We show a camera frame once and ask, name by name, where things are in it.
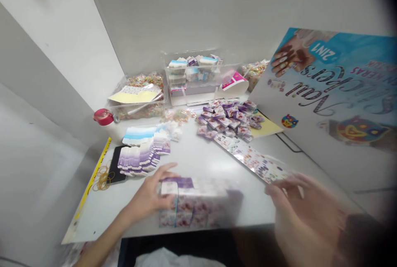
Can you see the person's left hand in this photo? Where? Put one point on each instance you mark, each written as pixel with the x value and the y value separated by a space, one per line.
pixel 145 194

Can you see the person's right hand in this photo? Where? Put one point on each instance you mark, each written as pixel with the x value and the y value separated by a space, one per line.
pixel 305 223

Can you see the person's right fingers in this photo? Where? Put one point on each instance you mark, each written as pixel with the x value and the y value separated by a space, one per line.
pixel 287 184

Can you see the block of purple floral boxes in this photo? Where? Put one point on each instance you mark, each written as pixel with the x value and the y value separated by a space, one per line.
pixel 204 205

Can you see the row of nail sticker sheets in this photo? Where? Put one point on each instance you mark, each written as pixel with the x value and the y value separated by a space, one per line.
pixel 251 157

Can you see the yellow paper sheet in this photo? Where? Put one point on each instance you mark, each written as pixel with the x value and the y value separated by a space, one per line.
pixel 268 127

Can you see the pile of small purple boxes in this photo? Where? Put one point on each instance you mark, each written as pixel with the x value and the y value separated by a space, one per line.
pixel 228 119

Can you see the dark bin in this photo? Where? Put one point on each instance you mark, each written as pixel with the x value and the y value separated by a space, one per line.
pixel 223 248

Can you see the large nail sticker poster board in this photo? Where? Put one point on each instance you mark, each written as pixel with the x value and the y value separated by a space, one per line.
pixel 335 102

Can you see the pink and white open carton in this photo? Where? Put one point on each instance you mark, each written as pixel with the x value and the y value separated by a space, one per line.
pixel 232 85

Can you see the clear bag of colourful bits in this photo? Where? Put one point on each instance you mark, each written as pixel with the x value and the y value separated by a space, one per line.
pixel 254 73

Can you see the heap of small white pieces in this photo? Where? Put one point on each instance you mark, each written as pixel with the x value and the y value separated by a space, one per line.
pixel 173 132

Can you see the heap of small clear packets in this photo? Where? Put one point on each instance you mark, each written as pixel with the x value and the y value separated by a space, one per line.
pixel 177 115

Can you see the clear bin of blue-white boxes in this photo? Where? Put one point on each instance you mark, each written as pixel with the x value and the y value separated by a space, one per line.
pixel 195 78

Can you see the white plastic bag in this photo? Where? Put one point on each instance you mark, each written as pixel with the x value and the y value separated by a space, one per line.
pixel 164 257

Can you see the pile of flat purple cartons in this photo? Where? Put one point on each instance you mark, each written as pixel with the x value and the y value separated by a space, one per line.
pixel 144 154

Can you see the clear tub of colourful bits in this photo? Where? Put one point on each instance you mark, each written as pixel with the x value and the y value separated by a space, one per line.
pixel 139 107

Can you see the black smartphone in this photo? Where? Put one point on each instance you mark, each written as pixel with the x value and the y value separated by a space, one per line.
pixel 115 167

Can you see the yellow sticker sheet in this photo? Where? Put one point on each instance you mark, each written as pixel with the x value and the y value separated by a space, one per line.
pixel 133 93

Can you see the bunch of tan rubber bands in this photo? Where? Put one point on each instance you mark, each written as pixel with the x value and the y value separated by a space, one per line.
pixel 104 175

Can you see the yellow strip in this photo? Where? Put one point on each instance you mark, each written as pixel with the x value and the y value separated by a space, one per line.
pixel 93 178

